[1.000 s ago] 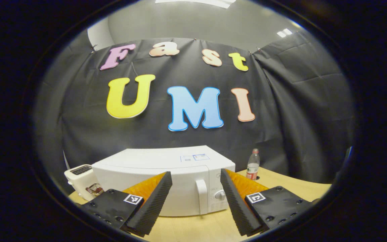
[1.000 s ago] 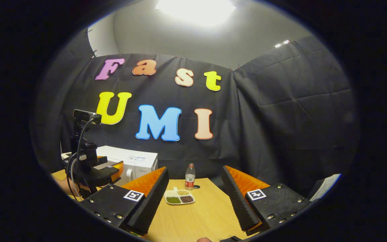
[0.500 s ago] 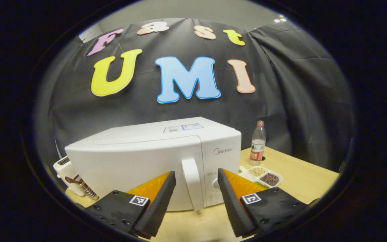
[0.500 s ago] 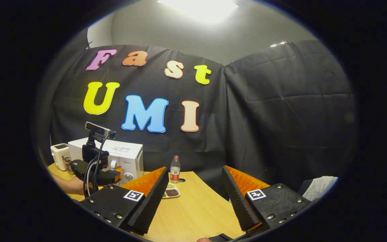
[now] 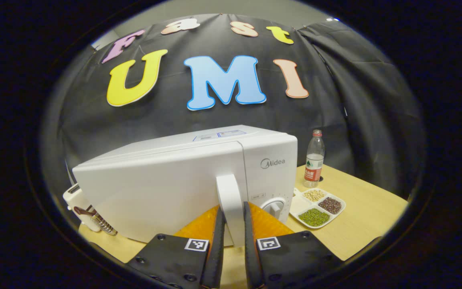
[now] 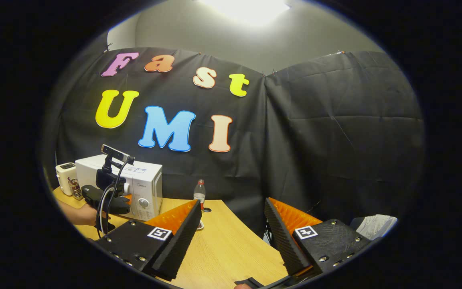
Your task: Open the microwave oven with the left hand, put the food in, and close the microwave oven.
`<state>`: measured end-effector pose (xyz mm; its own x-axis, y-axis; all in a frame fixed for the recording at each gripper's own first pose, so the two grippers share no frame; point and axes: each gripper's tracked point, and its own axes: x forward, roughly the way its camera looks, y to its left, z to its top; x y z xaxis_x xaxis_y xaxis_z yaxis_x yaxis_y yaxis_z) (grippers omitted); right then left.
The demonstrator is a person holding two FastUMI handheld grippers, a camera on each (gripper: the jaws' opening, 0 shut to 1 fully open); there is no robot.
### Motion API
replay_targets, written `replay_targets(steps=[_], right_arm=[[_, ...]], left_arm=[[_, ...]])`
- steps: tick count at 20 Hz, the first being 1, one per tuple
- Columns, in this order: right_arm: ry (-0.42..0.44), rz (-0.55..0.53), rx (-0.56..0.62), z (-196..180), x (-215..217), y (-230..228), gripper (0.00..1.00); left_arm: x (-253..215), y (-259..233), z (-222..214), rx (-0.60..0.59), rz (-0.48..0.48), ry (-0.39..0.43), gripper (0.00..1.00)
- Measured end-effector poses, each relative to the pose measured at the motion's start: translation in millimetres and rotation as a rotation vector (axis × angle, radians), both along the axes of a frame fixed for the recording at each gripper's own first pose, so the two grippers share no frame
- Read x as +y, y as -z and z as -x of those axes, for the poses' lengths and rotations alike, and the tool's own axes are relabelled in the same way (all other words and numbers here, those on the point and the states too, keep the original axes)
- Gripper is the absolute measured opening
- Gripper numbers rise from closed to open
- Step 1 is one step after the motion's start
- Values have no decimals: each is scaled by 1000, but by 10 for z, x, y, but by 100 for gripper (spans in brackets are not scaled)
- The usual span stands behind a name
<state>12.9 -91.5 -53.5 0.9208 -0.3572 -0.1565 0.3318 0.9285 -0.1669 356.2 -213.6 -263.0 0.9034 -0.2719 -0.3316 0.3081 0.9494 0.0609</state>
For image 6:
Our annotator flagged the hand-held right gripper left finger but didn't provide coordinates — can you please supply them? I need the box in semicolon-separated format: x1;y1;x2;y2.
94;199;203;281

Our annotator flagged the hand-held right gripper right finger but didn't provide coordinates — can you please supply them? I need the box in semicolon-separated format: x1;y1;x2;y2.
265;197;373;278

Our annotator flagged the white microwave oven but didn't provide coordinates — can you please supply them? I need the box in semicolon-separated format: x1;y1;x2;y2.
75;155;163;221

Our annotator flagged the clear holder with brown sachets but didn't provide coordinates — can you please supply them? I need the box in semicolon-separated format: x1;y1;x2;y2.
68;177;84;200

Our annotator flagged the white toaster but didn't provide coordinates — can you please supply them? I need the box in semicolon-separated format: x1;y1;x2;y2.
55;162;78;196

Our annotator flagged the clear bottle with red label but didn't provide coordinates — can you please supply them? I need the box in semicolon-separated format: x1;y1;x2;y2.
193;179;207;211

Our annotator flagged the light grey fabric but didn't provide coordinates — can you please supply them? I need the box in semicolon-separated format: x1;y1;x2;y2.
355;214;398;241

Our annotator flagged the black backdrop cloth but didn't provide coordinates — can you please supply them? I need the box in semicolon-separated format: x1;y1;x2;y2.
41;38;426;241

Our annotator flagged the large ceiling light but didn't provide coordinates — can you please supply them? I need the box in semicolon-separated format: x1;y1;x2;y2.
199;0;292;26

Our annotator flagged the black cable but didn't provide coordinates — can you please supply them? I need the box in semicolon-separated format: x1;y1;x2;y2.
103;159;132;233

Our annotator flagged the white cable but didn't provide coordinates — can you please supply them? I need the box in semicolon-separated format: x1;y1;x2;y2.
96;185;115;235

